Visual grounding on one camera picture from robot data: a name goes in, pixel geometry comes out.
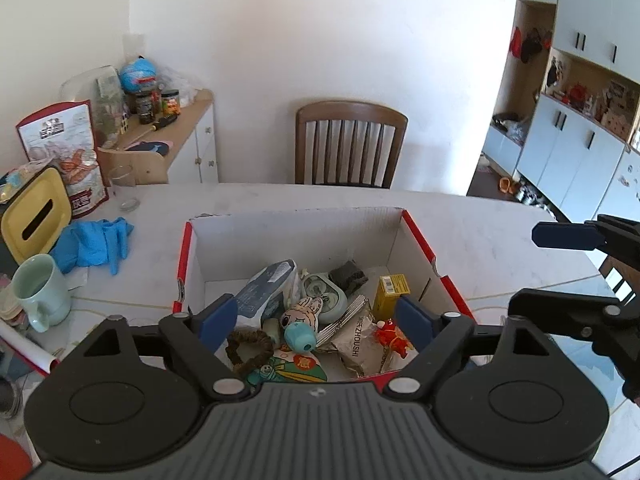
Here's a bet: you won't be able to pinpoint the small yellow box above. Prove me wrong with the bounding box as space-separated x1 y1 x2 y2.
372 273 411 324

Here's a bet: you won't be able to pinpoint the grey plastic bag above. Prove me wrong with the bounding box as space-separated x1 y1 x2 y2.
492 112 531 144

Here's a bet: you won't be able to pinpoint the small red toy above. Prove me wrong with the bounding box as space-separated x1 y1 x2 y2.
374 318 414 356

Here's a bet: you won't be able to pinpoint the blue cloth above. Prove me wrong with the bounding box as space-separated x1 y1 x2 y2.
49 217 135 276

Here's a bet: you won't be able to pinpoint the mint green mug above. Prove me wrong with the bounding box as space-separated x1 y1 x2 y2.
10 253 73 334

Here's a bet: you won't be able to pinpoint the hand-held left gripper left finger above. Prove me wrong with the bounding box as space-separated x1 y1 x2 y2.
87 293 251 402

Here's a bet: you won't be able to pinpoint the dark grey knitted item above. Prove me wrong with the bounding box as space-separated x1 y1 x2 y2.
328 259 369 294

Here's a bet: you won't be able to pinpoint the white wet wipes packet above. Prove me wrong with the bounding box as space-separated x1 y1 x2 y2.
234 258 299 331

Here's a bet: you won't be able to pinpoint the row of shoes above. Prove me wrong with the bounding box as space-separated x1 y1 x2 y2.
519 184 551 209

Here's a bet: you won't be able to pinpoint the shelf ornaments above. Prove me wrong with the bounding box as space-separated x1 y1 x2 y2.
544 54 640 146

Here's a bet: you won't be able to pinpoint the mint round case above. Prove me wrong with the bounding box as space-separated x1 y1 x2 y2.
302 270 349 325

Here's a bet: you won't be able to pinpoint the brown scrunchie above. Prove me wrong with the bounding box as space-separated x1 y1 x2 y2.
224 327 275 374

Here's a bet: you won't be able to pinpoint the red white snack bag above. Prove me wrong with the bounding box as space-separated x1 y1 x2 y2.
14 100 110 219

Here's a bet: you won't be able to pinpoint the silver foil packet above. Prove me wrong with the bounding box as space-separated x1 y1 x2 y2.
317 294 374 349

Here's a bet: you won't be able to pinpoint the white plastic bag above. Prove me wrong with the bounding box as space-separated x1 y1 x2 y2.
154 65 199 109

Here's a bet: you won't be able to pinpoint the dark glass jar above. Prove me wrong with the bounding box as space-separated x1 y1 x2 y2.
134 90 156 125

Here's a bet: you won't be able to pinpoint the red white cardboard box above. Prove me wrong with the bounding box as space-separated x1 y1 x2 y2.
172 205 476 387

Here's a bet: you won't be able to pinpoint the teal round toy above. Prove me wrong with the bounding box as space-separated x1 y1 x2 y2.
283 320 319 352

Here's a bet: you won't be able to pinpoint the clear drinking glass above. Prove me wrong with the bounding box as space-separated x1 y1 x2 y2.
107 164 140 213

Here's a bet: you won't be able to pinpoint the wooden dining chair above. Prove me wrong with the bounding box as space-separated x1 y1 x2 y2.
294 100 409 190
598 254 640 306

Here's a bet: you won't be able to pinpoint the grey snack packet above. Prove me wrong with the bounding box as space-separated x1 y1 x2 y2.
329 314 396 379

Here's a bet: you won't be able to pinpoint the white sideboard cabinet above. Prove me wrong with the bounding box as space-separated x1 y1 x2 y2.
97 88 220 186

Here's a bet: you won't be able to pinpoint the clear plastic container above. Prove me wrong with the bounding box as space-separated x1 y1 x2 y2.
59 64 126 149

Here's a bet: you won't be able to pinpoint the dark round container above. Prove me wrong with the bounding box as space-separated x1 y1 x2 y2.
0 377 26 419

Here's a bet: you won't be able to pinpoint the cartoon face doll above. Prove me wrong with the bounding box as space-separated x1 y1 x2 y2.
279 295 324 334

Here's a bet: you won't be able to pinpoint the grey wardrobe cabinet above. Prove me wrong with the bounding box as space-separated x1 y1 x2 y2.
482 0 640 224

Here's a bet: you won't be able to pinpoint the green yellow tissue box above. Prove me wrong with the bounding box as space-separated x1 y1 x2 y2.
0 162 74 266

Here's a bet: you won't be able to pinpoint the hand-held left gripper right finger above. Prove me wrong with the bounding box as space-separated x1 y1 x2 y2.
381 295 591 402

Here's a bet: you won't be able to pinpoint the blue mouse pad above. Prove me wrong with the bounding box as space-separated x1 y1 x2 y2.
123 139 174 154

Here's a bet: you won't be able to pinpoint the blue globe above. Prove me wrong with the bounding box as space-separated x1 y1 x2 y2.
118 55 157 94

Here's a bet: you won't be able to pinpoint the colourful printed bag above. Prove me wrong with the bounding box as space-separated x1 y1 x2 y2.
244 349 329 386

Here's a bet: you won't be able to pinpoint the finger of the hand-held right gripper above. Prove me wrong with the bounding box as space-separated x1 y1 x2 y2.
508 287 626 336
531 213 640 264

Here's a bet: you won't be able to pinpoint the pale green small object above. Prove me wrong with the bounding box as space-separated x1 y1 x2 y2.
263 317 286 344

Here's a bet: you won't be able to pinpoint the dark hanging bag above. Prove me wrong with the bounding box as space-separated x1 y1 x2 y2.
519 27 546 64

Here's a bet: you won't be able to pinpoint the black yellow screwdriver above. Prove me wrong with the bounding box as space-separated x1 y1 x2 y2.
142 112 180 134

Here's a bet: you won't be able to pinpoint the white paper roll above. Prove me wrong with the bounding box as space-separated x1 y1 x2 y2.
0 319 61 376

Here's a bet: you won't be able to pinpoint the red round object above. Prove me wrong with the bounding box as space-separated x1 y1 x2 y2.
0 432 31 480

